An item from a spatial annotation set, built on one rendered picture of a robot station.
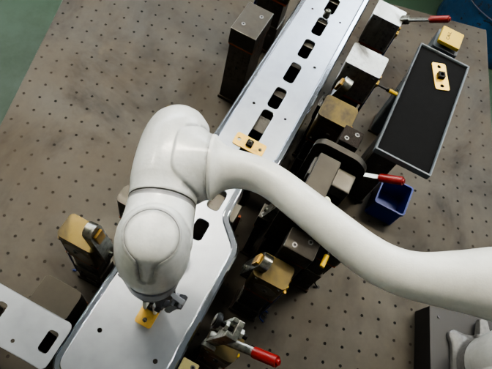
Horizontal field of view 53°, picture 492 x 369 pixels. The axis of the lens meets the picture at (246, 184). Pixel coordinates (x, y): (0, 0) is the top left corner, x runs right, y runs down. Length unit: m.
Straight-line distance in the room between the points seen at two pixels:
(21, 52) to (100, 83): 1.09
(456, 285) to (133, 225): 0.42
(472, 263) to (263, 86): 0.82
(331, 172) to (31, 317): 0.68
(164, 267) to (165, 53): 1.22
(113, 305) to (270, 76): 0.73
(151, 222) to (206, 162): 0.13
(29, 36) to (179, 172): 2.16
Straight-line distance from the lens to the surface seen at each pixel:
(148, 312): 1.06
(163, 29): 1.84
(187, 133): 0.73
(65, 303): 1.12
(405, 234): 1.63
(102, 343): 1.08
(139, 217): 0.63
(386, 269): 0.68
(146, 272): 0.64
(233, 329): 0.87
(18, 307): 1.12
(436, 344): 1.48
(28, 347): 1.10
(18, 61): 2.71
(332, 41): 1.52
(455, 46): 1.45
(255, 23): 1.45
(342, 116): 1.26
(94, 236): 1.02
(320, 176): 1.03
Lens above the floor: 2.06
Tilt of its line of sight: 63 degrees down
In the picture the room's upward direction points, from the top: 21 degrees clockwise
